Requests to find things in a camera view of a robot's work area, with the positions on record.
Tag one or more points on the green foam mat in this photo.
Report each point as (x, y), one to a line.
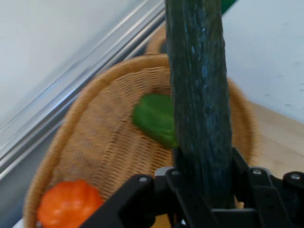
(228, 6)

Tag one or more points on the green toy bell pepper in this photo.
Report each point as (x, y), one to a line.
(154, 118)

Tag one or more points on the orange toy bell pepper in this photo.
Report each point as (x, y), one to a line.
(69, 204)

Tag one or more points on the bamboo cutting board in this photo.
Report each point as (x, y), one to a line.
(280, 142)

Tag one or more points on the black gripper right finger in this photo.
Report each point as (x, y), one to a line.
(273, 199)

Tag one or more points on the long dark green cucumber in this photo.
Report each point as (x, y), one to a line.
(199, 95)

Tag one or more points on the aluminium wall rail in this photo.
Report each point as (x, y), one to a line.
(71, 78)

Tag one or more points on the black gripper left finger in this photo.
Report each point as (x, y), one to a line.
(142, 202)

